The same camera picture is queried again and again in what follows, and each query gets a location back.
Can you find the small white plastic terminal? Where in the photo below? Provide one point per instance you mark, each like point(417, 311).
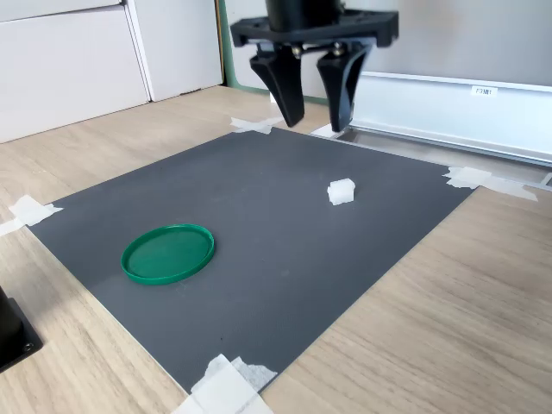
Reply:
point(341, 193)

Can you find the round green lid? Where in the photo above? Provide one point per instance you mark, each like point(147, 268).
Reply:
point(168, 254)

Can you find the white masking tape piece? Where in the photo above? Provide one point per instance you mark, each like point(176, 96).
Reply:
point(254, 125)
point(30, 213)
point(224, 388)
point(470, 179)

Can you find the white cabinet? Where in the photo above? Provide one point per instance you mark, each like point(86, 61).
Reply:
point(64, 73)
point(181, 47)

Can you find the dark grey mat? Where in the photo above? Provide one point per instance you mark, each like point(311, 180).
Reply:
point(280, 241)

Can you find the white partition foot bracket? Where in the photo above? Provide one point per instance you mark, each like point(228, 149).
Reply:
point(273, 98)

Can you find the grey partition with green frame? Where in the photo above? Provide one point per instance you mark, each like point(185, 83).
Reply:
point(453, 43)

